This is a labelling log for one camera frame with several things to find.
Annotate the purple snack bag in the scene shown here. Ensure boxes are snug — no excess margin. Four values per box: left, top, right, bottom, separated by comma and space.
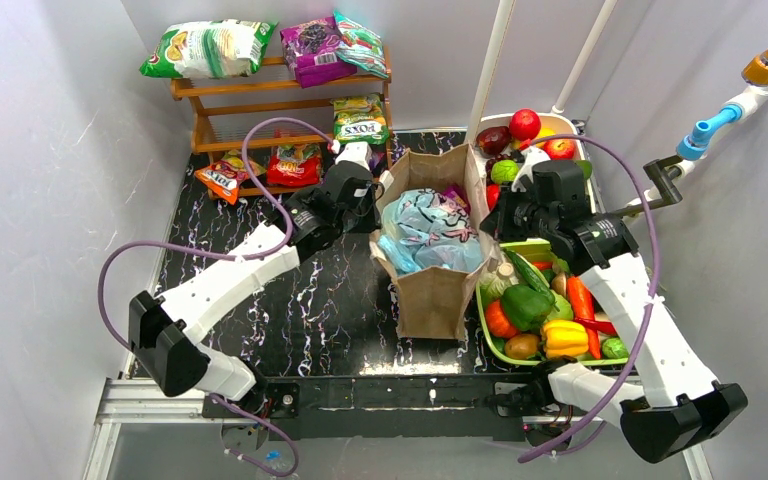
443, 184, 471, 214
279, 16, 358, 88

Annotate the light blue plastic grocery bag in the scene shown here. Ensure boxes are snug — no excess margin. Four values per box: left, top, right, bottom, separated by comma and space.
375, 188, 485, 275

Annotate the brown paper bag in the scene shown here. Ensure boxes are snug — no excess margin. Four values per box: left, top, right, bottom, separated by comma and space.
369, 145, 499, 340

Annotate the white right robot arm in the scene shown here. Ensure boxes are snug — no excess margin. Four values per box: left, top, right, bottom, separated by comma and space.
481, 160, 748, 463

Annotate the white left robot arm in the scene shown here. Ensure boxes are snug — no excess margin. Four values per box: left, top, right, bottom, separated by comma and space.
128, 160, 380, 401

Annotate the purple Fox's candy bag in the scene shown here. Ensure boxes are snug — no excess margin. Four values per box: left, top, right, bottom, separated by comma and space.
368, 149, 387, 177

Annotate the green Fox's candy bag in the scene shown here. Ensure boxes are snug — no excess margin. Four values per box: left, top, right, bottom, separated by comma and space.
331, 94, 390, 145

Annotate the orange snack bag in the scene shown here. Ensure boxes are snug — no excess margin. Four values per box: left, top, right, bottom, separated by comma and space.
194, 149, 251, 205

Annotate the purple snack bag top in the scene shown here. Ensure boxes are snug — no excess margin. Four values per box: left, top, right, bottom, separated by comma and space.
279, 16, 358, 88

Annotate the green red snack bag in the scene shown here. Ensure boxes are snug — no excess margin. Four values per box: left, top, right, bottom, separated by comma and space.
333, 10, 389, 79

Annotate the green white chips bag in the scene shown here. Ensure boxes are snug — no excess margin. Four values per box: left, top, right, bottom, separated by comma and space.
139, 19, 276, 79

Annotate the red apple right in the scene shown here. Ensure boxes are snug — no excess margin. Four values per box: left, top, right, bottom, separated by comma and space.
542, 139, 577, 160

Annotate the red apple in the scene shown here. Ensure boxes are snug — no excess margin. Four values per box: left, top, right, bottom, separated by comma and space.
508, 109, 542, 141
542, 139, 577, 160

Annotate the white garlic cabbage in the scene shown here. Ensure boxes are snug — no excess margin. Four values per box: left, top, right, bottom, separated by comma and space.
478, 262, 519, 305

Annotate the yellow lemon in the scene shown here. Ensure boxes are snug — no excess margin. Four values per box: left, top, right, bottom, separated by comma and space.
511, 127, 556, 150

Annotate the dark red plum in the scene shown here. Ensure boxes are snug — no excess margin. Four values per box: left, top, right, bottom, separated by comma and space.
475, 126, 512, 157

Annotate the red apple top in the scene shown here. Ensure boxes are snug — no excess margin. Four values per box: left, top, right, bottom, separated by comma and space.
508, 109, 542, 141

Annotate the green bell pepper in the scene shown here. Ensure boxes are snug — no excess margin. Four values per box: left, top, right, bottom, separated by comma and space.
500, 284, 555, 331

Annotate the green vegetable basket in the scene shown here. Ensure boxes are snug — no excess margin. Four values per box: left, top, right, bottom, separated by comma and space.
476, 239, 628, 367

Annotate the red carrot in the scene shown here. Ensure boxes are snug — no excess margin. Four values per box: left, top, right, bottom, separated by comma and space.
566, 276, 617, 360

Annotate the orange tomato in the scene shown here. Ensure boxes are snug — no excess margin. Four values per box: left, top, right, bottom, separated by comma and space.
484, 299, 520, 340

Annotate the wooden snack shelf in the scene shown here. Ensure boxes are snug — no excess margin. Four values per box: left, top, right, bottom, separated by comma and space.
170, 44, 396, 199

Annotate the brown kiwi potato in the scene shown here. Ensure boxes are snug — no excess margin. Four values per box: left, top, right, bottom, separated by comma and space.
504, 333, 541, 360

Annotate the yellow bell pepper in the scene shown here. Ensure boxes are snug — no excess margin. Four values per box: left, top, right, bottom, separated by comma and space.
541, 319, 590, 359

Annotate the white pipe left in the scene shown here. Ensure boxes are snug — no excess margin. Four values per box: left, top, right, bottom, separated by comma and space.
466, 0, 516, 140

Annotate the white pipe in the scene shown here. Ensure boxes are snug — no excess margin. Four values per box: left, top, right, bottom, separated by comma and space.
466, 0, 516, 140
551, 0, 617, 115

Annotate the white pipe right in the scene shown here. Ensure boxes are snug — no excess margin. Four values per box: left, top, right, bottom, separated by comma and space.
551, 0, 617, 115

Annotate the pipe with blue orange fittings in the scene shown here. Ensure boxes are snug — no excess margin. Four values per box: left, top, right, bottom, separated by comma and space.
615, 48, 768, 217

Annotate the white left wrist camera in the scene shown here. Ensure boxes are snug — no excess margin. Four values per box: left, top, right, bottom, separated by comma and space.
328, 139, 372, 171

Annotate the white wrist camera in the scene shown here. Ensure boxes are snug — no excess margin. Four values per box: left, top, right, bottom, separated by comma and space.
328, 139, 372, 171
511, 146, 550, 192

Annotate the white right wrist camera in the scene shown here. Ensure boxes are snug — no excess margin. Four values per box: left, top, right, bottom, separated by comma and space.
511, 146, 550, 192

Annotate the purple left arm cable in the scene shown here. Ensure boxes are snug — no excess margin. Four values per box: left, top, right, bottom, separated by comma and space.
97, 117, 339, 352

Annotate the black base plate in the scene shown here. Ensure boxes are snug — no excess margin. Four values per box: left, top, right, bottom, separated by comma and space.
235, 373, 558, 441

